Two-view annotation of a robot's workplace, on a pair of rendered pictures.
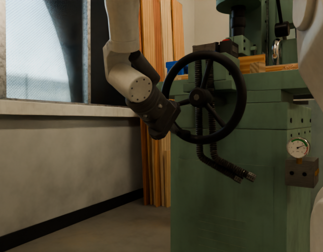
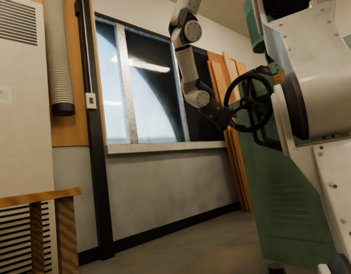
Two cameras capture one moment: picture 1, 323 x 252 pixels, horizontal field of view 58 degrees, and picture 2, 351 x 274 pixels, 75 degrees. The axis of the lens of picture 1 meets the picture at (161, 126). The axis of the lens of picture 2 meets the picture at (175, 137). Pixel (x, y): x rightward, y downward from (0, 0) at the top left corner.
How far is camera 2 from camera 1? 0.35 m
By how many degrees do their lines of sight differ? 21
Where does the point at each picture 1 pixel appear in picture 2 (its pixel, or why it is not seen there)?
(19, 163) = (150, 182)
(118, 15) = (183, 62)
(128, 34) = (190, 71)
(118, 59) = (189, 87)
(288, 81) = not seen: hidden behind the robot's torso
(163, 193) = not seen: hidden behind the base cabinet
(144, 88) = (205, 97)
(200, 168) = (262, 154)
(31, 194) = (160, 203)
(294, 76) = not seen: hidden behind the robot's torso
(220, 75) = (258, 87)
